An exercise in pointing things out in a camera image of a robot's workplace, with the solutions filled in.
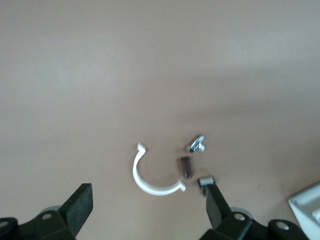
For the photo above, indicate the white drawer cabinet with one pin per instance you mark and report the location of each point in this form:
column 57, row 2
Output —
column 307, row 217

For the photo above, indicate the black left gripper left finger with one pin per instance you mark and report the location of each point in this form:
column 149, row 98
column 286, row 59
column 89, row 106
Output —
column 75, row 212

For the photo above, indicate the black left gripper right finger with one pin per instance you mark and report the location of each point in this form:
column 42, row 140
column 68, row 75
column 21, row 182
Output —
column 222, row 222

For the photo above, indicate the black switch with white cap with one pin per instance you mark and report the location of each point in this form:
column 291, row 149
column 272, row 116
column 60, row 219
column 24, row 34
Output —
column 206, row 181

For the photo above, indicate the brown terminal block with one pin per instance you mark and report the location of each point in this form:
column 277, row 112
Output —
column 186, row 167

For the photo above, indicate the silver metal connector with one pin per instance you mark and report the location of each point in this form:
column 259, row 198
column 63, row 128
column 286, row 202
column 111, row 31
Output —
column 196, row 143

